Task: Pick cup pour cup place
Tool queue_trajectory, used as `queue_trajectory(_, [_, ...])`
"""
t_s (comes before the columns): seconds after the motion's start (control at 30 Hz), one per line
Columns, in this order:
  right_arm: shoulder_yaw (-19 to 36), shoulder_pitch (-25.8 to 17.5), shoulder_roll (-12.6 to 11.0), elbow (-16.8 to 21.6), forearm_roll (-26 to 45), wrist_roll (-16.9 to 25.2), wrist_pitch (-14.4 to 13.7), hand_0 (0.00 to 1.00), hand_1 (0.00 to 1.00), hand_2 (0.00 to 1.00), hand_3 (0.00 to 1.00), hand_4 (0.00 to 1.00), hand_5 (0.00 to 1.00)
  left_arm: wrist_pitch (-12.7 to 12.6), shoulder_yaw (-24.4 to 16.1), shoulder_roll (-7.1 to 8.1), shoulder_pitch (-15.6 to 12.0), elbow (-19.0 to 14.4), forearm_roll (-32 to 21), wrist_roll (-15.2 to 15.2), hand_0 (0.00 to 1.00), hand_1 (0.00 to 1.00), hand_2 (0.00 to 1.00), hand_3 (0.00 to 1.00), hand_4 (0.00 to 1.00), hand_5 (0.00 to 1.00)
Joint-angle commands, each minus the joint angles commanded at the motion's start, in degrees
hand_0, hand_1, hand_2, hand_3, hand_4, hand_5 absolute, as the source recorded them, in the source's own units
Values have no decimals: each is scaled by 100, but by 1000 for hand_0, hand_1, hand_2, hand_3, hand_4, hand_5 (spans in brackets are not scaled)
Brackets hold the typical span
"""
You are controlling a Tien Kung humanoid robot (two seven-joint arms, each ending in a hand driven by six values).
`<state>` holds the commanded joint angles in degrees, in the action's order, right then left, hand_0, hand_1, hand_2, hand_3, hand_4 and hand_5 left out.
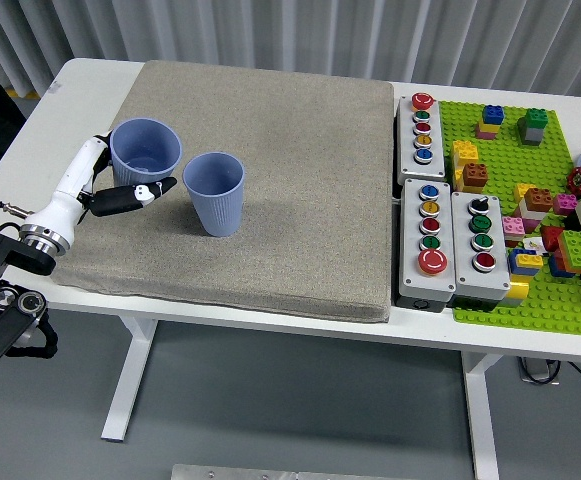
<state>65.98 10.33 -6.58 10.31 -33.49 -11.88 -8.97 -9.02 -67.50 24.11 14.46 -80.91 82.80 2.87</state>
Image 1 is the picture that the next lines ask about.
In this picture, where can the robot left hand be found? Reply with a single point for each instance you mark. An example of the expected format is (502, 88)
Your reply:
(70, 190)

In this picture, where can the blue ribbed plastic cup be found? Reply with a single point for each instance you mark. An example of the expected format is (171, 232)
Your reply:
(145, 145)
(217, 205)

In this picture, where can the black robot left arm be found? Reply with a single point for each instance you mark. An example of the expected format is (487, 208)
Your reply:
(0, 250)

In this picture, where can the yellow black floor tape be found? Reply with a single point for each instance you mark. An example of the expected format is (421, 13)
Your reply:
(27, 94)

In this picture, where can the white table leg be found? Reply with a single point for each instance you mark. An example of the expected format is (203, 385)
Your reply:
(482, 425)
(130, 380)

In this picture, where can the grey-brown fabric mat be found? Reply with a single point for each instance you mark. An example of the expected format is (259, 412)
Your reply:
(295, 200)

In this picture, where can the tall grey five-button box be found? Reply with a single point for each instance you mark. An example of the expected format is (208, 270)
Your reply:
(410, 250)

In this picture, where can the silver metal plate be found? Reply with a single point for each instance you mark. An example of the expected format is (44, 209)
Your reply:
(270, 472)

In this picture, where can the short grey five-button box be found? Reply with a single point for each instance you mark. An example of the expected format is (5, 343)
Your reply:
(438, 142)

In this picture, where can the brown toy brick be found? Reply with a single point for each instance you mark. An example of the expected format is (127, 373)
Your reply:
(475, 177)

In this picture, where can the blue yellow pink brick stack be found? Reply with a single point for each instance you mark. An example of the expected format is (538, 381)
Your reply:
(490, 122)

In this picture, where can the green studded baseplate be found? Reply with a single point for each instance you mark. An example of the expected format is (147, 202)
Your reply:
(500, 165)

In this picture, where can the pink toy brick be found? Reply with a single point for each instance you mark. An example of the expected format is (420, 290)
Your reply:
(513, 226)

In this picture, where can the yellow cylinder toy brick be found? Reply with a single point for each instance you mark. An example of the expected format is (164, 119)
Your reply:
(516, 290)

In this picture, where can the small white printed tag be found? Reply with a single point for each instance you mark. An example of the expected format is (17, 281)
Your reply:
(533, 244)

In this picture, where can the yellow white brown brick stack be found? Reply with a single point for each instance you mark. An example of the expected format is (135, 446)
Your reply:
(537, 200)

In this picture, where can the green grey brick stack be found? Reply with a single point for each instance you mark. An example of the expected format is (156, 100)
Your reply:
(534, 127)

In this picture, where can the red toy piece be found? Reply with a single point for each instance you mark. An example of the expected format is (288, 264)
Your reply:
(551, 237)

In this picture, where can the magenta toy brick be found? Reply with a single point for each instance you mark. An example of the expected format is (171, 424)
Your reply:
(565, 205)

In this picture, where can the green orange blue brick stack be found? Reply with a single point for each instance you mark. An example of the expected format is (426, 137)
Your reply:
(575, 252)

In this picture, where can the grey selector switch button box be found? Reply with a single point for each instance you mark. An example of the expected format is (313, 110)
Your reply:
(462, 260)

